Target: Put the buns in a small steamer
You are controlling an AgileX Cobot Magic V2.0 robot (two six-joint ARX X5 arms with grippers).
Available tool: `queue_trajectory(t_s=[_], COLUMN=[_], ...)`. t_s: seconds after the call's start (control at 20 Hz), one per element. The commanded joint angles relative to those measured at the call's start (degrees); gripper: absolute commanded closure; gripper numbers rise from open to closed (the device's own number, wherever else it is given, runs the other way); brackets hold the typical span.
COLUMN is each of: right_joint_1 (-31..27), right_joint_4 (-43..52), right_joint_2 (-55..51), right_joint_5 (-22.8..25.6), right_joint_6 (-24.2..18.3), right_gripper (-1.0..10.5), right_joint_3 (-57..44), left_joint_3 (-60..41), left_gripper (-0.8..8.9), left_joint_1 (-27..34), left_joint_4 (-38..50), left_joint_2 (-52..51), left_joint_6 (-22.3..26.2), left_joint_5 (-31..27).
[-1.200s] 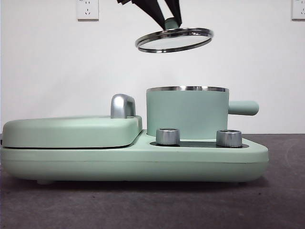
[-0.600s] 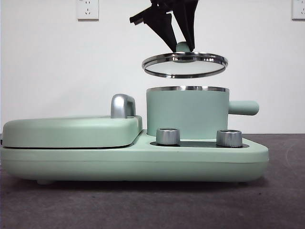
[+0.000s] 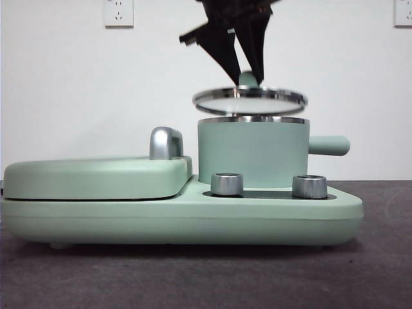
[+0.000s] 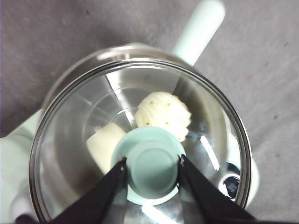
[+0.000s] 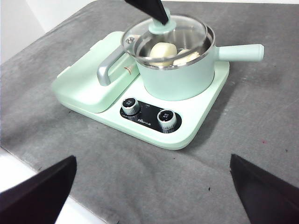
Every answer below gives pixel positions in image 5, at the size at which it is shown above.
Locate mint green griddle cover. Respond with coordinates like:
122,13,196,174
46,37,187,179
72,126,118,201
50,31,141,115

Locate mint green handled pot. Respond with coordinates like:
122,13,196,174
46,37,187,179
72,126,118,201
135,23,265,101

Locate mint green breakfast machine base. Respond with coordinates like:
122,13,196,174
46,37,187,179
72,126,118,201
50,31,231,151

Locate silver control knob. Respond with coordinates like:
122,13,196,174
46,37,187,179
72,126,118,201
156,109,178,133
121,97,141,115

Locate glass lid with green knob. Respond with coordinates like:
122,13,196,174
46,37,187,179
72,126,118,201
121,7,208,67

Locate smooth white steamed bun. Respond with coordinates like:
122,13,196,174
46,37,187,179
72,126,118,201
149,42,177,66

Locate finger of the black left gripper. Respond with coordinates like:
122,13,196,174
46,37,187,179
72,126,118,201
123,0,171,25

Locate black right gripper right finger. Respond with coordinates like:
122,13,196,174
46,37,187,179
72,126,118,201
229,153,299,224

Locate silver cover handle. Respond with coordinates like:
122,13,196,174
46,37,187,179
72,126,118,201
97,45,134,86

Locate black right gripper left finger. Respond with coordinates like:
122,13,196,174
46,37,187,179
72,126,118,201
0,155,77,224

